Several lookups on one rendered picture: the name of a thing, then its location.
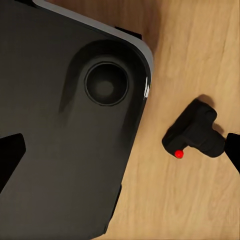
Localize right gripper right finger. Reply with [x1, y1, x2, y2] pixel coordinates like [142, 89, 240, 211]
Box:
[224, 132, 240, 173]

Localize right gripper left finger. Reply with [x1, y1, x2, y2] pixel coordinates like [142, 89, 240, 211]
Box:
[0, 133, 26, 193]

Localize digital camera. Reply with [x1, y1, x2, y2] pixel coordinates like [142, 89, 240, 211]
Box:
[161, 99, 226, 159]

